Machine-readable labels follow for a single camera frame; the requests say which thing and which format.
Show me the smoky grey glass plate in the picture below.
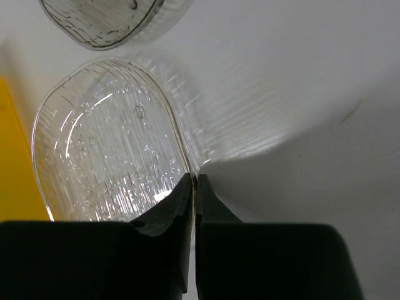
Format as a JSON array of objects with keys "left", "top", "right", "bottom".
[{"left": 39, "top": 0, "right": 193, "bottom": 51}]

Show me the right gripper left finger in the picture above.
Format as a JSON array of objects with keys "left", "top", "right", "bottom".
[{"left": 1, "top": 173, "right": 193, "bottom": 299}]

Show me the clear glass plate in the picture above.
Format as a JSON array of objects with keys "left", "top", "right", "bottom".
[{"left": 31, "top": 57, "right": 193, "bottom": 222}]

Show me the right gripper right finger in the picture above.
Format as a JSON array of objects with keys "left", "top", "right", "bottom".
[{"left": 195, "top": 174, "right": 363, "bottom": 299}]

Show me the yellow plastic bin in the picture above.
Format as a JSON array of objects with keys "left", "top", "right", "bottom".
[{"left": 1, "top": 79, "right": 50, "bottom": 221}]

